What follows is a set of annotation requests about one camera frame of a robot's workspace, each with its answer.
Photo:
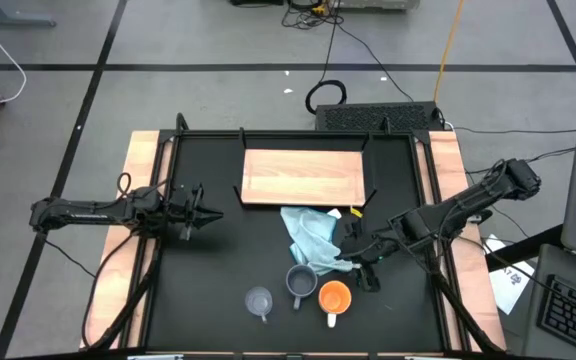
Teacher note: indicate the white paper sheet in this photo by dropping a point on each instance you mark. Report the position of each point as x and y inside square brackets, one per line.
[510, 290]

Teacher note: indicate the black aluminium table frame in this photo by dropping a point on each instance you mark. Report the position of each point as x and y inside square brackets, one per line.
[393, 133]

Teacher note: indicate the light blue cloth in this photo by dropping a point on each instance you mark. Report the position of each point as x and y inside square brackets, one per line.
[313, 235]

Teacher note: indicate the black keyboard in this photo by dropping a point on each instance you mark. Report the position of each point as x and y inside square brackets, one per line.
[575, 317]

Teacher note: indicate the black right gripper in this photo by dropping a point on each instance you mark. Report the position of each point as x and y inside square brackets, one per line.
[368, 250]

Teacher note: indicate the grey table leg foot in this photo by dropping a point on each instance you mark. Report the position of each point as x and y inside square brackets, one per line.
[13, 21]

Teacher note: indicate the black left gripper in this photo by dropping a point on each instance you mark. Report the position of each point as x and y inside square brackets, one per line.
[185, 207]

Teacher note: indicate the yellow tape tag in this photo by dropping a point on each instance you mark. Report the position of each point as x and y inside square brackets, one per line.
[356, 212]

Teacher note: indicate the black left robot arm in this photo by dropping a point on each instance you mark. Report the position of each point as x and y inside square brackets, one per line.
[83, 212]

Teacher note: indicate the grey mug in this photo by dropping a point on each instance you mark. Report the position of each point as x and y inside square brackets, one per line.
[301, 282]

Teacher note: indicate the grey desk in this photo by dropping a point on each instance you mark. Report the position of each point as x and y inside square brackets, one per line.
[538, 330]

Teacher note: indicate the grey equipment case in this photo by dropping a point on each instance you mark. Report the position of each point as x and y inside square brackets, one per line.
[378, 4]

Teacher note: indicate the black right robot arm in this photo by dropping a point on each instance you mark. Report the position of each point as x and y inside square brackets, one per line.
[448, 210]

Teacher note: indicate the wooden shelf black metal frame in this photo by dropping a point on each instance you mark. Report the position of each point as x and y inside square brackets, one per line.
[318, 170]

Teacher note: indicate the black desk leg bar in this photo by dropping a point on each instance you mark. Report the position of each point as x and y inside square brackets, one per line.
[523, 250]

